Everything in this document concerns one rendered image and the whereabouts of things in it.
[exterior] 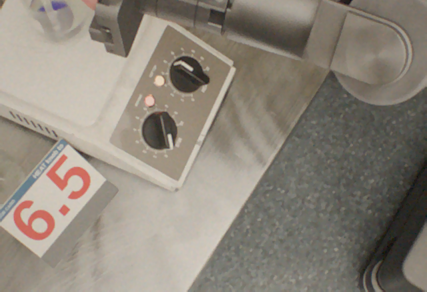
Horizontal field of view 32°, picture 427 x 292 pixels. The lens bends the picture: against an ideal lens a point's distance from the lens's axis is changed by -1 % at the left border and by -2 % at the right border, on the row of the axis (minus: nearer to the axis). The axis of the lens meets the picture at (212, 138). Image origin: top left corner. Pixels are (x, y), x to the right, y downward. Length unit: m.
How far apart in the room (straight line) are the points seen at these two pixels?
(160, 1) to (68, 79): 0.20
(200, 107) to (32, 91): 0.15
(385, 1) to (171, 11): 0.12
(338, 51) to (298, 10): 0.04
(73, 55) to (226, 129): 0.16
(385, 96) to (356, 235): 1.07
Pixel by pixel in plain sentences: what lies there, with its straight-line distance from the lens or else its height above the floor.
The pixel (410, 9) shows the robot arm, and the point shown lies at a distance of 0.40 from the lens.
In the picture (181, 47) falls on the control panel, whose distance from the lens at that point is 0.66.
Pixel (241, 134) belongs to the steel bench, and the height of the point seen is 0.75.
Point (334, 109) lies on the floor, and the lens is 1.51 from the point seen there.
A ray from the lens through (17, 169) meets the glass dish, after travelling 0.70.
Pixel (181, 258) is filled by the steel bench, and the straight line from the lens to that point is 0.67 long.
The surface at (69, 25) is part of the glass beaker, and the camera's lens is 0.60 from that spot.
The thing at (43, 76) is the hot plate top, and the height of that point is 0.84.
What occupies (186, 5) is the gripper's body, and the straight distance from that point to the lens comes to 0.43.
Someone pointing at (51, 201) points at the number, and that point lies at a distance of 0.66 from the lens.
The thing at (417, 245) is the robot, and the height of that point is 0.36.
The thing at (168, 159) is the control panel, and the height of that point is 0.79.
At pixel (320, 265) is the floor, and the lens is 1.44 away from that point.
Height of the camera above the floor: 1.41
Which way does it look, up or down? 74 degrees down
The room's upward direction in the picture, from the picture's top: 5 degrees clockwise
